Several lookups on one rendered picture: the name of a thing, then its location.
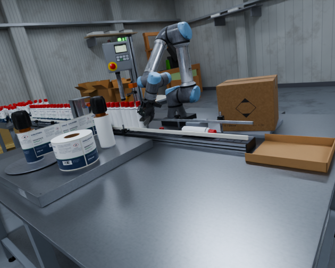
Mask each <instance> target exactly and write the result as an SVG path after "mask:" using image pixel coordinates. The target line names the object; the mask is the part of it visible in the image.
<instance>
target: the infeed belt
mask: <svg viewBox="0 0 335 268"><path fill-rule="evenodd" d="M113 131H116V132H121V131H120V130H113ZM128 133H139V134H146V135H157V136H168V137H179V138H190V139H202V140H213V141H225V142H231V143H242V144H248V143H249V142H250V141H252V140H253V139H254V137H248V140H240V139H228V138H215V137H202V136H190V135H177V134H170V133H157V132H140V131H139V132H134V131H132V132H129V131H128Z"/></svg>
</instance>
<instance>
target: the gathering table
mask: <svg viewBox="0 0 335 268"><path fill-rule="evenodd" d="M0 128H1V129H9V132H10V134H11V137H12V139H13V142H14V145H15V147H16V148H19V147H20V146H19V143H18V140H17V138H16V135H15V132H14V129H13V128H14V125H13V123H12V122H11V121H10V120H9V122H8V123H6V124H5V123H3V122H0ZM0 145H1V147H2V150H3V152H4V153H5V152H7V149H6V147H5V144H4V142H3V139H2V136H1V134H0Z"/></svg>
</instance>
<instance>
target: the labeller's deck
mask: <svg viewBox="0 0 335 268"><path fill-rule="evenodd" d="M96 138H97V136H96V135H95V136H94V140H95V144H96V147H97V151H98V155H99V159H98V160H97V161H96V162H95V163H93V164H91V165H89V166H87V167H83V168H81V169H77V170H72V171H62V170H60V168H59V166H58V163H57V162H55V163H53V164H51V165H48V166H46V167H43V168H41V169H38V170H34V171H31V172H27V173H21V174H7V173H5V171H4V170H5V169H6V167H8V166H9V165H10V164H12V163H14V162H15V161H17V160H20V159H22V158H24V157H25V155H24V153H23V152H22V153H19V154H16V155H13V156H11V157H8V158H5V159H3V160H0V182H1V183H2V184H4V185H6V186H7V187H9V188H10V189H12V190H14V191H15V192H17V193H18V194H20V195H21V196H23V197H25V198H26V199H28V200H30V201H31V202H33V203H34V204H36V205H38V206H39V207H41V208H43V207H44V206H46V205H48V204H50V203H52V202H53V201H55V200H57V199H59V198H61V197H63V196H65V195H66V194H68V193H70V192H72V191H74V190H76V189H77V188H79V187H81V186H83V185H85V184H87V183H88V182H90V181H92V180H94V179H96V178H98V177H99V176H101V175H103V174H104V173H106V172H108V171H110V170H112V169H114V168H116V167H117V166H119V165H121V164H123V163H125V162H126V161H128V160H130V159H132V158H134V157H136V156H138V155H139V154H141V153H143V152H145V151H147V150H149V149H150V148H152V147H153V141H152V139H146V138H136V137H126V136H117V135H114V139H115V143H116V145H115V146H114V147H112V148H108V149H102V148H101V145H100V142H99V139H96Z"/></svg>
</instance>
